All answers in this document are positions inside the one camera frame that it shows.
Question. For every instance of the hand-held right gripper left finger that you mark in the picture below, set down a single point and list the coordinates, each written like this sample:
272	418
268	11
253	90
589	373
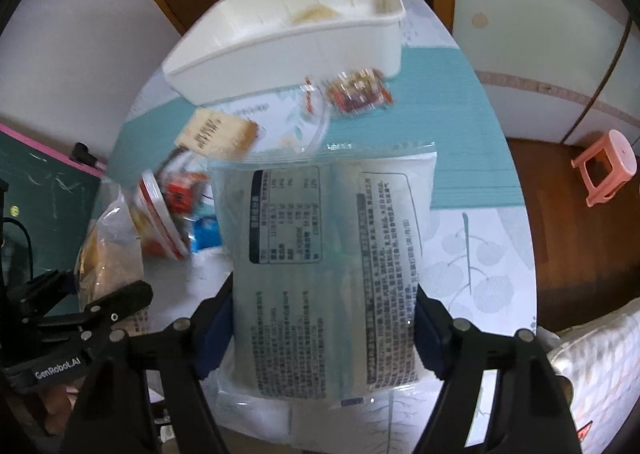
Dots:
212	339

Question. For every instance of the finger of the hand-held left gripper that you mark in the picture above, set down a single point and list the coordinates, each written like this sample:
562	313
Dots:
120	299
42	289

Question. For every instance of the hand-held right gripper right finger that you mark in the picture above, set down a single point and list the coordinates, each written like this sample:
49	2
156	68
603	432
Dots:
427	334

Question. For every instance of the large white snack packet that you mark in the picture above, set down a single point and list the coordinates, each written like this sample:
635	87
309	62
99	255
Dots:
325	259

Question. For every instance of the red-brown candy packet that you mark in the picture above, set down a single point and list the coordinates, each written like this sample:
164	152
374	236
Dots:
357	92

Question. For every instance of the white plastic bin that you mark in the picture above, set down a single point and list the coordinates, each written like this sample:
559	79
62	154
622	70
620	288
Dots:
300	49

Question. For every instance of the person's left hand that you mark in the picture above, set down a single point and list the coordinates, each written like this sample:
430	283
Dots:
57	409

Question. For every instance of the clear bread bag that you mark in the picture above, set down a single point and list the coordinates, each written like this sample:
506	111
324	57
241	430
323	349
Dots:
107	254

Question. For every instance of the red instant noodle bowl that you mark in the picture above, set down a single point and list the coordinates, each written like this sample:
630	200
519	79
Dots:
160	224

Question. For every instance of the blue snack packet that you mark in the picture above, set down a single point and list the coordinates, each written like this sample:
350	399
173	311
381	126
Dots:
205	234

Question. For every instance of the orange-red snack packet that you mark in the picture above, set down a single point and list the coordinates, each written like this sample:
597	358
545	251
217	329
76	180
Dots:
180	194

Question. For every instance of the black clip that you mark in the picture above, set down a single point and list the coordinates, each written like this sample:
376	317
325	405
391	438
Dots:
84	153

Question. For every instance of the printed blanket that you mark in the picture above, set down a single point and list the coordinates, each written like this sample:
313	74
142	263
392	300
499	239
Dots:
600	369

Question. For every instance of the beige cracker packet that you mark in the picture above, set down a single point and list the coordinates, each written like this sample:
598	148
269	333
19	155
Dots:
220	134

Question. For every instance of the pink plastic stool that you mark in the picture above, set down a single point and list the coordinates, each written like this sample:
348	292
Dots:
607	154

